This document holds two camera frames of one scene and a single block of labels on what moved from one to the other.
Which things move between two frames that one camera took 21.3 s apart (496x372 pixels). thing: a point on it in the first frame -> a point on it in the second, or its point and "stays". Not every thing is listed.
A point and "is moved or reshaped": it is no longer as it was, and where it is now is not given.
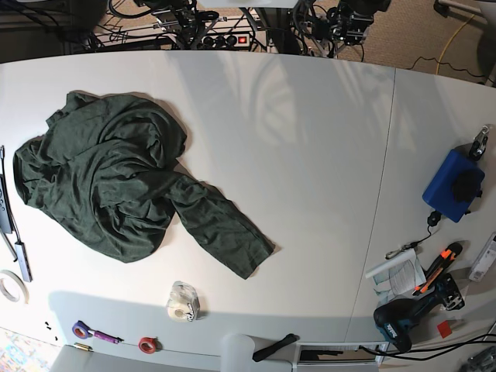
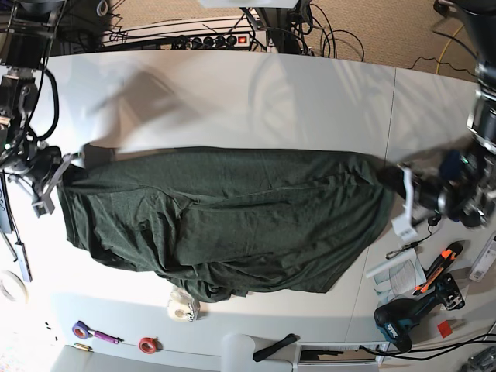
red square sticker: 444,328 stays
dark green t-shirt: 104,169 is moved or reshaped
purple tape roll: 81,330 stays
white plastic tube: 237,353 stays
